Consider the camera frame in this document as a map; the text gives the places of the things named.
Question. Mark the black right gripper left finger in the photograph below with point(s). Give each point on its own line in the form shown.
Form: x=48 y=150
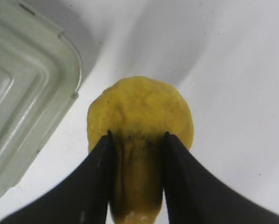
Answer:
x=81 y=198

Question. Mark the green lid glass food container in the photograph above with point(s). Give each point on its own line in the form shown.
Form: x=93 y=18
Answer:
x=40 y=73

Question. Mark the yellow toy squash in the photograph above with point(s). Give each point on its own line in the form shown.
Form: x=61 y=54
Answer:
x=138 y=111

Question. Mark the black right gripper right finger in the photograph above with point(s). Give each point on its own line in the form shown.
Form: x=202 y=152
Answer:
x=195 y=196

